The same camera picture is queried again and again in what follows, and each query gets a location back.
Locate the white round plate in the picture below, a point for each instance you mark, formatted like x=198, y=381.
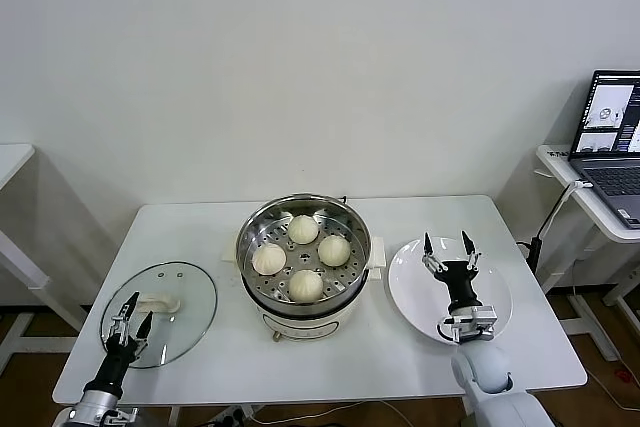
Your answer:
x=405, y=277

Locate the white power strip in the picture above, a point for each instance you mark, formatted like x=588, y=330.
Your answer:
x=232, y=414

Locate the white laptop side table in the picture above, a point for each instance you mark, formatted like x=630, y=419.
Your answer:
x=555, y=162

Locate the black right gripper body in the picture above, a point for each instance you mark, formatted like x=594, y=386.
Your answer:
x=460, y=279

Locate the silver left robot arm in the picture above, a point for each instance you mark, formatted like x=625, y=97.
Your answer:
x=95, y=404

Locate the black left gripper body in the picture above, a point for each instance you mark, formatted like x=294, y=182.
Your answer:
x=115, y=362

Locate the perforated stainless steamer basket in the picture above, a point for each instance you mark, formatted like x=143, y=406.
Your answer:
x=250, y=232

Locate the black clamp post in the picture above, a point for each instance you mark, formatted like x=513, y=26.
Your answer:
x=536, y=254

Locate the grey open laptop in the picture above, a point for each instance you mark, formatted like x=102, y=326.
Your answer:
x=610, y=182

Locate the white steamed baozi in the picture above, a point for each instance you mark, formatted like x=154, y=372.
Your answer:
x=306, y=286
x=334, y=250
x=302, y=229
x=268, y=259

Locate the straight white table leg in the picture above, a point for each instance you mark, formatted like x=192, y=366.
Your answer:
x=174, y=417

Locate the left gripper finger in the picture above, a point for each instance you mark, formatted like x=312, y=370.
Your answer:
x=129, y=308
x=146, y=327

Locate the white empty side table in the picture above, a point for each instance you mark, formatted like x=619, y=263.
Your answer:
x=15, y=159

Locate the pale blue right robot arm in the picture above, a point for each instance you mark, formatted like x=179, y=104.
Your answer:
x=482, y=367

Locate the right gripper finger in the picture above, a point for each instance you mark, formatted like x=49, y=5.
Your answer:
x=468, y=244
x=428, y=247

